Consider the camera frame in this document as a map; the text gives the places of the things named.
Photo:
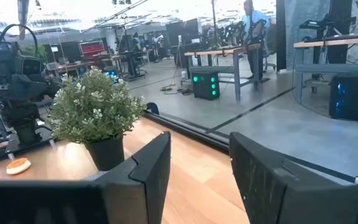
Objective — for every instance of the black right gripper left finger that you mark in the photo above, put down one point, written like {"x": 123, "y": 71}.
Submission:
{"x": 141, "y": 186}

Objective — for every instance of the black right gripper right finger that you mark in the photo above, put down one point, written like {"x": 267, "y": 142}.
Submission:
{"x": 275, "y": 193}

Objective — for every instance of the small orange glazed donut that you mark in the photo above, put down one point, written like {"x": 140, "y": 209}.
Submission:
{"x": 18, "y": 165}

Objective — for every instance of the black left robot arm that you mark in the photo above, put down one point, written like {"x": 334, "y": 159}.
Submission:
{"x": 23, "y": 119}

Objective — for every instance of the black background robot arm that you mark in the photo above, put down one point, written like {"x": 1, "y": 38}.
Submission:
{"x": 337, "y": 21}

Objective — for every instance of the grey vertical pole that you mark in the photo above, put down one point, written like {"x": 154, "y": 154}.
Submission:
{"x": 23, "y": 15}

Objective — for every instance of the green potted plant black pot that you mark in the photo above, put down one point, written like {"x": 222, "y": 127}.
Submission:
{"x": 95, "y": 109}

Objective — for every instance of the red tool chest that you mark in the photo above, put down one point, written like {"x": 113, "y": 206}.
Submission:
{"x": 92, "y": 49}

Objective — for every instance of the black computer tower green lights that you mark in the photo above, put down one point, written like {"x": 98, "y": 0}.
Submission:
{"x": 205, "y": 85}

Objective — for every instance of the small white bottle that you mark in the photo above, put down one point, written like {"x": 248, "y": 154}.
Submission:
{"x": 184, "y": 74}

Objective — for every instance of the black computer tower blue lights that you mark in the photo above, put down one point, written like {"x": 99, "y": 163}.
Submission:
{"x": 356, "y": 96}

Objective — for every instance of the wooden desk grey legs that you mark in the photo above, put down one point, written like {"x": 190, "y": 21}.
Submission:
{"x": 222, "y": 49}

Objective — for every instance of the black pillar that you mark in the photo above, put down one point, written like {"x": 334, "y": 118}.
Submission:
{"x": 280, "y": 34}

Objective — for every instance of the wooden desk grey shelf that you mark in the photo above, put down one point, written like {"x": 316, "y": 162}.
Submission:
{"x": 331, "y": 42}

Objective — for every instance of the person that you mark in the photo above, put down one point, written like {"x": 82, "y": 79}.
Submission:
{"x": 255, "y": 21}

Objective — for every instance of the grey patterned partition panel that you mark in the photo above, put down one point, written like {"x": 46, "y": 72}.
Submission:
{"x": 300, "y": 12}

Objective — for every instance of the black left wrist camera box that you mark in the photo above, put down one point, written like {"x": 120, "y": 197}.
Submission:
{"x": 30, "y": 66}

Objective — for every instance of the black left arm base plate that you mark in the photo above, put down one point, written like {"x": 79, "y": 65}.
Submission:
{"x": 14, "y": 145}

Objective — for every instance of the black aluminium table frame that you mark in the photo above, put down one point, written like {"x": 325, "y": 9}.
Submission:
{"x": 191, "y": 132}

